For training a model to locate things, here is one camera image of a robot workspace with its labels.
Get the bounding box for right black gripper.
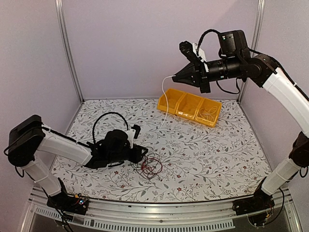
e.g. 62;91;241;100
173;55;242;92

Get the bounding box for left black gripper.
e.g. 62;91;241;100
108;145;148;165

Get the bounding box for black and red cables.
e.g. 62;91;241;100
132;147;164;181

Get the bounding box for white cable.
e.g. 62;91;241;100
159;74;177;130

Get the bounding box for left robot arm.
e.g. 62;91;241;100
4;115;148;210

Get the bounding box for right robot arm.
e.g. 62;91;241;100
172;29;309;211

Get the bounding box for yellow three-compartment bin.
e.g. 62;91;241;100
157;88;222;128

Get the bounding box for floral table mat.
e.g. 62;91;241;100
52;99;270;203

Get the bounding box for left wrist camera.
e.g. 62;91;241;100
126;124;140;148

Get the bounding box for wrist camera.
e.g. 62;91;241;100
126;124;140;148
179;41;209;73

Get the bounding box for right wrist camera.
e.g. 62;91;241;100
179;41;209;73

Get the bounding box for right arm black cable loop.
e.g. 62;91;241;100
197;29;222;49

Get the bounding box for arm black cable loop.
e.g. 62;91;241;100
92;112;130;145
197;29;222;49

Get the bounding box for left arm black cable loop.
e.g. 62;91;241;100
92;112;130;145

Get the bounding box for aluminium front rail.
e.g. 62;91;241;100
21;187;303;232

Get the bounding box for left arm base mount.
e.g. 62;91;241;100
47;178;89;215

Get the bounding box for right aluminium frame post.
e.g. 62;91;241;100
238;0;266;104

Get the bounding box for aluminium frame post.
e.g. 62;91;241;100
55;0;84;103
238;0;266;104

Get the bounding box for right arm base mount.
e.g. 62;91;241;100
232;188;275;227

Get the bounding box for left aluminium frame post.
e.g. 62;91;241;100
55;0;84;103

